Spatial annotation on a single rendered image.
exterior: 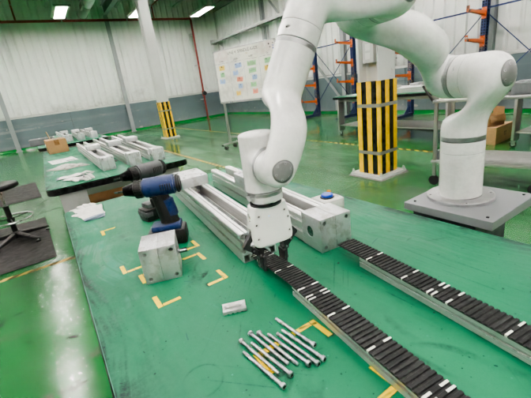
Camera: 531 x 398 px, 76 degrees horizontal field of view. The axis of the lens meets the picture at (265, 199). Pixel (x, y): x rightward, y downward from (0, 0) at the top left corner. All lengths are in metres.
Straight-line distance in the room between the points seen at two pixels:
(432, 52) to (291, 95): 0.42
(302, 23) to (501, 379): 0.70
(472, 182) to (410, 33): 0.48
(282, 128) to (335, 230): 0.37
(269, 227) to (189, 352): 0.31
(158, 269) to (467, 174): 0.91
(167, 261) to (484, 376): 0.68
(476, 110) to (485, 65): 0.12
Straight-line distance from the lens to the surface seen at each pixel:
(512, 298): 0.82
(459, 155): 1.14
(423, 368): 0.58
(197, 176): 1.40
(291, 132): 0.67
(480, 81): 1.07
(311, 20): 0.78
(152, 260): 0.90
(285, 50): 0.76
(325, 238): 0.91
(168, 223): 1.11
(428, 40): 0.98
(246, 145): 0.72
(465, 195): 1.18
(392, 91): 4.21
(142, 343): 0.75
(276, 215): 0.78
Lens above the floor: 1.22
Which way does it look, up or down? 19 degrees down
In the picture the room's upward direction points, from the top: 8 degrees counter-clockwise
